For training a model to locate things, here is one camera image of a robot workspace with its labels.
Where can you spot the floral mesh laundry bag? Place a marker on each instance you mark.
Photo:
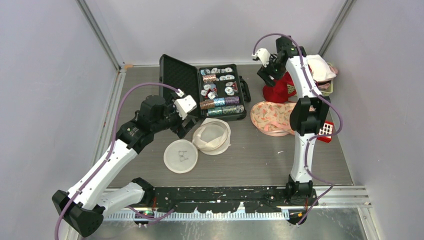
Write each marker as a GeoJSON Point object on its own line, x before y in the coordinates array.
{"type": "Point", "coordinates": [272, 119]}

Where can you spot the aluminium frame rail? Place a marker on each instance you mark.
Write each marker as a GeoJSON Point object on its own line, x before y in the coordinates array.
{"type": "Point", "coordinates": [90, 18]}

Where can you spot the green plastic basket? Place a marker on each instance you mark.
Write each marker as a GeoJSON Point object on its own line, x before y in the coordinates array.
{"type": "Point", "coordinates": [292, 91]}

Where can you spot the black poker chip case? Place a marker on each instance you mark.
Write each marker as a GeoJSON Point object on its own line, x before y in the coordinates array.
{"type": "Point", "coordinates": [219, 91]}

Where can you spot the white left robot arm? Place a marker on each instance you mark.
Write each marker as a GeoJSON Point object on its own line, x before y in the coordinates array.
{"type": "Point", "coordinates": [84, 206]}

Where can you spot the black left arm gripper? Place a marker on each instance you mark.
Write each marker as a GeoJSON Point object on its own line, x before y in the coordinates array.
{"type": "Point", "coordinates": [179, 129]}

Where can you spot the white bra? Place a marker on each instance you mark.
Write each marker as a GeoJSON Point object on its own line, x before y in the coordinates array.
{"type": "Point", "coordinates": [321, 71]}

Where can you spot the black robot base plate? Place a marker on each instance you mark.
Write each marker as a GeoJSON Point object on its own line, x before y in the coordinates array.
{"type": "Point", "coordinates": [224, 199]}

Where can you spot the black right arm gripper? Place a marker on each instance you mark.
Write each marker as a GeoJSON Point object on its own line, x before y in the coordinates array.
{"type": "Point", "coordinates": [262, 73]}

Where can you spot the red bra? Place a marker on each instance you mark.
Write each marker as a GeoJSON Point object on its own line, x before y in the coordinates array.
{"type": "Point", "coordinates": [280, 92]}

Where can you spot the pink bras in basket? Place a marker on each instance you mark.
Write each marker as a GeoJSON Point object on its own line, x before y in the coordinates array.
{"type": "Point", "coordinates": [324, 85]}

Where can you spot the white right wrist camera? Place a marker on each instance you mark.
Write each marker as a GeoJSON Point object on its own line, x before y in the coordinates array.
{"type": "Point", "coordinates": [262, 55]}

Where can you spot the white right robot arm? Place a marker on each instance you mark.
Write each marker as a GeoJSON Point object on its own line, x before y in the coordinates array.
{"type": "Point", "coordinates": [308, 115]}

